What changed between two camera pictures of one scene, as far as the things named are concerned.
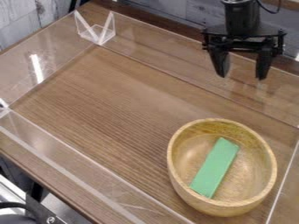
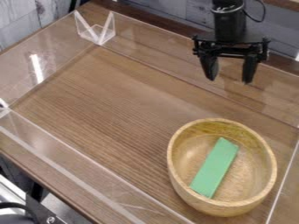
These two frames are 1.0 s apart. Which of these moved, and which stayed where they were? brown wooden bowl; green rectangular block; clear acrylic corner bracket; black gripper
Moved: black gripper
Stayed: green rectangular block; clear acrylic corner bracket; brown wooden bowl
